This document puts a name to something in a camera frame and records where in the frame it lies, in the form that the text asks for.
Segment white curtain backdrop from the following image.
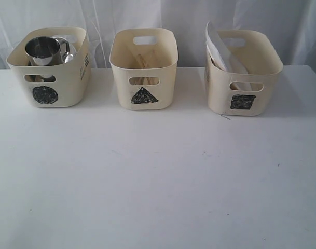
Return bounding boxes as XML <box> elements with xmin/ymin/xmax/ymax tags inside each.
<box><xmin>0</xmin><ymin>1</ymin><xmax>316</xmax><ymax>71</ymax></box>

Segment white square plate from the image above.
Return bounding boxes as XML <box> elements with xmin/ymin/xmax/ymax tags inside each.
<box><xmin>205</xmin><ymin>21</ymin><xmax>248</xmax><ymax>74</ymax></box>

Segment cream bin with black triangle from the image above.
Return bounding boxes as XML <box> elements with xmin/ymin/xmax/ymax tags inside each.
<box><xmin>109</xmin><ymin>28</ymin><xmax>178</xmax><ymax>110</ymax></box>

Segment cream bin with black circle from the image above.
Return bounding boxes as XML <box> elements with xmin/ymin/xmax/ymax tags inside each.
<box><xmin>7</xmin><ymin>27</ymin><xmax>91</xmax><ymax>108</ymax></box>

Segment steel mug front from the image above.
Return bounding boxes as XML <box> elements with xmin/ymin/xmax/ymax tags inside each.
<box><xmin>25</xmin><ymin>36</ymin><xmax>70</xmax><ymax>66</ymax></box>

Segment wooden chopstick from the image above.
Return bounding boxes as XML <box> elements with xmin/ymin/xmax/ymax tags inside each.
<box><xmin>137</xmin><ymin>53</ymin><xmax>148</xmax><ymax>85</ymax></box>
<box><xmin>142</xmin><ymin>50</ymin><xmax>158</xmax><ymax>85</ymax></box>

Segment cream bin with black square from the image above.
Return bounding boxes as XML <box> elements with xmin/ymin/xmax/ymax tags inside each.
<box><xmin>204</xmin><ymin>30</ymin><xmax>283</xmax><ymax>116</ymax></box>

